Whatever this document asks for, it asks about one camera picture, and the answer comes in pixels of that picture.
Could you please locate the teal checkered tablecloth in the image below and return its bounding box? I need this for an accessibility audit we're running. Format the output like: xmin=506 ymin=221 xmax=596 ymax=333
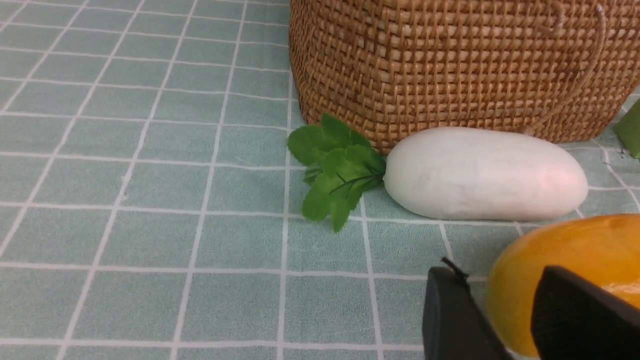
xmin=1 ymin=0 xmax=639 ymax=360

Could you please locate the orange yellow mango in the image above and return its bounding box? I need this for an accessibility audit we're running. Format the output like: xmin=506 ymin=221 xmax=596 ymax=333
xmin=485 ymin=213 xmax=640 ymax=358

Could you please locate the green foam cube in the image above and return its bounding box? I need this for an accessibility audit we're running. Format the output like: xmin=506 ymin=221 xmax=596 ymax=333
xmin=614 ymin=99 xmax=640 ymax=160

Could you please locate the woven rattan basket green lining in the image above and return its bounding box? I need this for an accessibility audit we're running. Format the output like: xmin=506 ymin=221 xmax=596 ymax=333
xmin=288 ymin=0 xmax=640 ymax=154

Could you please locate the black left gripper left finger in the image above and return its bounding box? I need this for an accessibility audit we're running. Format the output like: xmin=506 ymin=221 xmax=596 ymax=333
xmin=422 ymin=257 xmax=513 ymax=360

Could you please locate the white radish with green leaves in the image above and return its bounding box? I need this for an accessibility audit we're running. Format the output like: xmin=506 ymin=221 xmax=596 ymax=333
xmin=286 ymin=113 xmax=589 ymax=233

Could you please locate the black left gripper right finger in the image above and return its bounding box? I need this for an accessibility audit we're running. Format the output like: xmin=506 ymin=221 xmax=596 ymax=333
xmin=530 ymin=265 xmax=640 ymax=360

